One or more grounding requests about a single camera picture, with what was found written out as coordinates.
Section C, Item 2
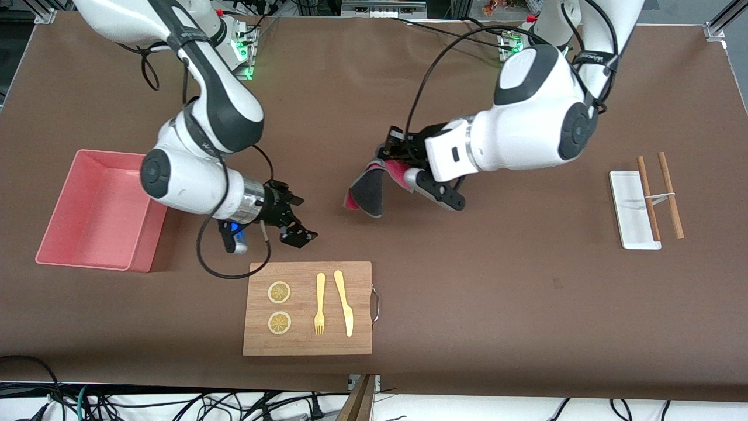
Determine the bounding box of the aluminium frame bracket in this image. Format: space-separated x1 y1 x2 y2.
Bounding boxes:
32 0 59 25
703 20 731 43

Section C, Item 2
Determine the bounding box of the yellow plastic fork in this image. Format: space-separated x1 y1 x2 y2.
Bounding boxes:
314 272 326 336

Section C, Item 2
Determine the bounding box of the grey and pink cloth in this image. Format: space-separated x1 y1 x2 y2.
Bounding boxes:
342 159 413 218

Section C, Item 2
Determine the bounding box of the wooden cutting board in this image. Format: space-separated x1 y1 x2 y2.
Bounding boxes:
243 261 373 357

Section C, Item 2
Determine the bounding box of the grey power strip box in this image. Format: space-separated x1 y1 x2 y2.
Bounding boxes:
341 0 428 18

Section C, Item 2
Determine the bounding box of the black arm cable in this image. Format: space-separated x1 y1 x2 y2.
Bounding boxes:
117 35 273 279
405 0 620 138

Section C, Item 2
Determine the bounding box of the brown table cover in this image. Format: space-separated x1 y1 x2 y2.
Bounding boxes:
0 11 748 404

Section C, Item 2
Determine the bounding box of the pink plastic bin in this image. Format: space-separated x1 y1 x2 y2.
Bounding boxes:
35 149 170 274

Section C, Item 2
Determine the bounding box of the yellow plastic knife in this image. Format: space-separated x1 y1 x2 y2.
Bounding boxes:
334 270 354 338

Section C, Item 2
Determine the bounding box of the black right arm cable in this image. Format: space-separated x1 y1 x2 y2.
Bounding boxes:
117 35 273 279

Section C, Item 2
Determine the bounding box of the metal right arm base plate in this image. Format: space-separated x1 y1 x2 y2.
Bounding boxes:
231 23 258 81

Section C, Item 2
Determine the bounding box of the black floor cable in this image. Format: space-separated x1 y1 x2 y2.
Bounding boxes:
0 355 62 421

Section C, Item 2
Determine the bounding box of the wooden plank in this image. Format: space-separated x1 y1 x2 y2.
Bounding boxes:
336 374 378 421

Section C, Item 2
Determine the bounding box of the black cable across table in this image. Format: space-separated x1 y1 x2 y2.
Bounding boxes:
386 16 518 52

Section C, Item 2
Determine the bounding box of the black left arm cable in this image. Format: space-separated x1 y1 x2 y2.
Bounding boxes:
405 0 620 138

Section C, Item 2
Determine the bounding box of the white rectangular tray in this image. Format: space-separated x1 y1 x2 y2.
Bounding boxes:
609 170 663 251

